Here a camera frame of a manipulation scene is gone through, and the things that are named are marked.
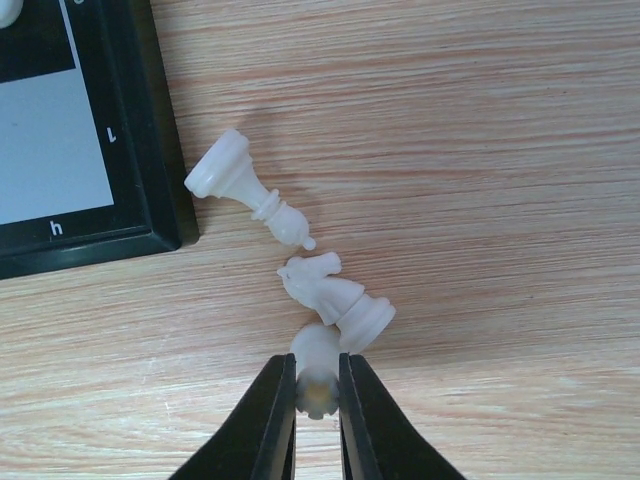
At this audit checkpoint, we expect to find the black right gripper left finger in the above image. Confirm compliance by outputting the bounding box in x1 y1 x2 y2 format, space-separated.
171 354 296 479

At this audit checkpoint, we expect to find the black and silver chessboard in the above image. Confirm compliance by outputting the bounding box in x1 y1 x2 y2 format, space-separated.
1 1 199 279

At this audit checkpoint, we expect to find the white chess knight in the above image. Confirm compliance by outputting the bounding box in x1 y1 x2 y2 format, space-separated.
277 252 396 354

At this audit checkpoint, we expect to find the white chess bishop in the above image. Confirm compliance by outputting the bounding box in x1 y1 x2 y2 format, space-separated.
184 129 316 251

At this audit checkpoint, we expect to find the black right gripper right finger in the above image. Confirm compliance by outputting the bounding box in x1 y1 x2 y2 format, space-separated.
339 353 465 480

